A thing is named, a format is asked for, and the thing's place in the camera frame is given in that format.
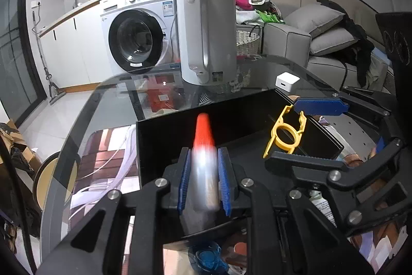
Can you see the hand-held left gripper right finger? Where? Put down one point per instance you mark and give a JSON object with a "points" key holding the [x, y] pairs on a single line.
{"points": [[224, 186]]}

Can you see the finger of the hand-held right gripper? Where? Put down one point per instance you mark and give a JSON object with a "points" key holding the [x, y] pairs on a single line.
{"points": [[299, 162], [318, 106]]}

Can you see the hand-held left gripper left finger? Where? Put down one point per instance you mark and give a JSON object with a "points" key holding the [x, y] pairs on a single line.
{"points": [[182, 180]]}

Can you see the glue bottle with orange cap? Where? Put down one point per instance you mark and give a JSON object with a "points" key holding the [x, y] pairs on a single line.
{"points": [[204, 165]]}

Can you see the yellow plastic clip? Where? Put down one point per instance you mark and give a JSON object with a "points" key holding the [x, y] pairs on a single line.
{"points": [[276, 130]]}

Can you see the black storage box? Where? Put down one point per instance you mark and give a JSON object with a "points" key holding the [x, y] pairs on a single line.
{"points": [[244, 120]]}

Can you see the white charger cube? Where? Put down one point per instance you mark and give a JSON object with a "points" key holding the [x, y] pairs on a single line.
{"points": [[286, 80]]}

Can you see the black clothes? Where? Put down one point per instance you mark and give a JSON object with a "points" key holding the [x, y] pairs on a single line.
{"points": [[357, 33]]}

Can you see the grey pillow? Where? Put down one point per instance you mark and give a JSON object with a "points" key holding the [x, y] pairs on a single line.
{"points": [[315, 19], [331, 41]]}

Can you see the blue translucent plastic item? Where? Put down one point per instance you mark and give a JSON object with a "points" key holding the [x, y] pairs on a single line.
{"points": [[207, 259]]}

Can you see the grey sofa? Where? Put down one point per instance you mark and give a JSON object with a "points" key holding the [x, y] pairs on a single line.
{"points": [[283, 39]]}

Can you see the red box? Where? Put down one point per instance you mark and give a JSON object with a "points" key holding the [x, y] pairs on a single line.
{"points": [[161, 94]]}

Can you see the printed table mat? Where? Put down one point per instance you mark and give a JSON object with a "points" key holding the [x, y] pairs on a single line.
{"points": [[96, 159]]}

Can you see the white wicker basket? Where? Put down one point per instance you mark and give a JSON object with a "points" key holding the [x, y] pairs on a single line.
{"points": [[246, 41]]}

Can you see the white electric kettle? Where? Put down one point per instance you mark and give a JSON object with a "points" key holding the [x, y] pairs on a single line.
{"points": [[215, 36]]}

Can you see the pile of colourful clothes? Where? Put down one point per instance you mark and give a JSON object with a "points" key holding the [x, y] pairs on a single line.
{"points": [[247, 1]]}

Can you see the round wooden stool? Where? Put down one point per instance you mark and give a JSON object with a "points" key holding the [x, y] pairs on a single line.
{"points": [[51, 175]]}

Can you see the white washing machine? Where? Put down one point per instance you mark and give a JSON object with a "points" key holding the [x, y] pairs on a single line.
{"points": [[135, 36]]}

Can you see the floor mop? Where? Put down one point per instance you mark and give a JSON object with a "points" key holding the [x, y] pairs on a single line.
{"points": [[56, 94]]}

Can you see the white kitchen counter cabinet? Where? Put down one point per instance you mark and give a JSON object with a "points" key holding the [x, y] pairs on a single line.
{"points": [[74, 43]]}

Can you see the black framed glass door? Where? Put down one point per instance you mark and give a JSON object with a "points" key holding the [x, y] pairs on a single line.
{"points": [[16, 52]]}

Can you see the small white wall socket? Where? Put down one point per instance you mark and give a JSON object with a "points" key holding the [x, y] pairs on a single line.
{"points": [[35, 4]]}

